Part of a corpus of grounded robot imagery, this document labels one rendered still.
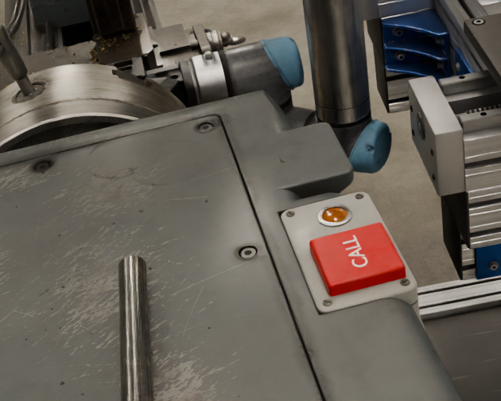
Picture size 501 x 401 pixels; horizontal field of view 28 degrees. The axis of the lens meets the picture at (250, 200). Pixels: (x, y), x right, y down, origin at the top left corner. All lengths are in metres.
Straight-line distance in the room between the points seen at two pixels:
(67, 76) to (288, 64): 0.35
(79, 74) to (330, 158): 0.39
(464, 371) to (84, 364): 1.47
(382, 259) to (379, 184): 2.26
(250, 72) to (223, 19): 2.77
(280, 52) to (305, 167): 0.52
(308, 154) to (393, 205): 2.03
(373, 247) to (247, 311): 0.11
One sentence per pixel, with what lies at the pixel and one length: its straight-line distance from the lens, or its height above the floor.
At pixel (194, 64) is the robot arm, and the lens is 1.39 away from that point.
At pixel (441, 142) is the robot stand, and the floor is 1.11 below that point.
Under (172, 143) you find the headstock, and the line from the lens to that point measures 0.96.
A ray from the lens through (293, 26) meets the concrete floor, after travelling 3.99.
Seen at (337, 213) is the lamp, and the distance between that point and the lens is 0.82.
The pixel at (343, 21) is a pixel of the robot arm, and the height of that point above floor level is 1.18.
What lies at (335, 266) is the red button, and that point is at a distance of 0.75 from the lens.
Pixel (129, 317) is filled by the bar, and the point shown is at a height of 1.28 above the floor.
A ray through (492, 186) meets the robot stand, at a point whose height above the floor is 1.03.
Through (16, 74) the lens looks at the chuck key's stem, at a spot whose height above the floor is 1.26.
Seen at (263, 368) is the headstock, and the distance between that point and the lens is 0.70.
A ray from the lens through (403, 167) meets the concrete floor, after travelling 3.08.
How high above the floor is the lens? 1.75
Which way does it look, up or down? 35 degrees down
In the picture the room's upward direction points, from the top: 11 degrees counter-clockwise
